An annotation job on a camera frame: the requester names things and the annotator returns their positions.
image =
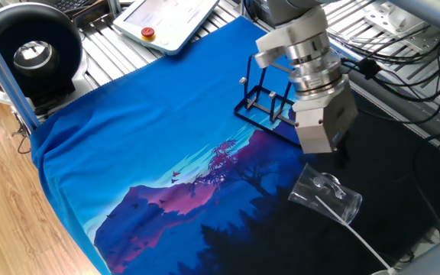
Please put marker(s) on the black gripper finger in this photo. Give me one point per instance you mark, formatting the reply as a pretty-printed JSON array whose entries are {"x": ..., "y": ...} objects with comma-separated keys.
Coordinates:
[{"x": 341, "y": 154}]

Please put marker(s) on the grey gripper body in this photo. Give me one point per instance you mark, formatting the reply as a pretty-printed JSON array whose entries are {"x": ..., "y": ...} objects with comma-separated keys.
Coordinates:
[{"x": 315, "y": 131}]

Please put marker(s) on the clear glass cup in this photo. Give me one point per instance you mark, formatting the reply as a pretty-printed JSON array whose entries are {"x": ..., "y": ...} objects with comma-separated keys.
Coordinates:
[{"x": 319, "y": 191}]

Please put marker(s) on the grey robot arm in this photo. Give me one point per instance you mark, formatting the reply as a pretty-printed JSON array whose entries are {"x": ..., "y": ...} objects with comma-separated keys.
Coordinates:
[{"x": 304, "y": 34}]

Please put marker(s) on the black metal cup rack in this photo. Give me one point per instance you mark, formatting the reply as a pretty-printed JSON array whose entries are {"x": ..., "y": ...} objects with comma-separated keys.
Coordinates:
[{"x": 254, "y": 103}]

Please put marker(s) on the white zip tie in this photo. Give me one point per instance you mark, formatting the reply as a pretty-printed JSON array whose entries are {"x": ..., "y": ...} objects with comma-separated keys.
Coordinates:
[{"x": 361, "y": 238}]

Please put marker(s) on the white domed device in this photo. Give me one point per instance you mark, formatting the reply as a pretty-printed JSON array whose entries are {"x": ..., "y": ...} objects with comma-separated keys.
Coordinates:
[{"x": 388, "y": 15}]

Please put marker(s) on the white teach pendant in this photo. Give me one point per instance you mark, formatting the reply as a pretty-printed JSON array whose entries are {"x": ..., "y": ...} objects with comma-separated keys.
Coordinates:
[{"x": 155, "y": 34}]

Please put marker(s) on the blue landscape print cloth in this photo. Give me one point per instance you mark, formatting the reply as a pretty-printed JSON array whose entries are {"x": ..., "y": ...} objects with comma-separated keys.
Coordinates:
[{"x": 128, "y": 153}]

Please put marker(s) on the black keyboard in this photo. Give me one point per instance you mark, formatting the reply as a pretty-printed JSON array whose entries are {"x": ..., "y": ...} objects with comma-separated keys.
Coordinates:
[{"x": 69, "y": 4}]

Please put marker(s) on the aluminium frame post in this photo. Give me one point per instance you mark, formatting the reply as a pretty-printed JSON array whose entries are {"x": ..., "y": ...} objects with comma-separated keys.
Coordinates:
[{"x": 2, "y": 76}]

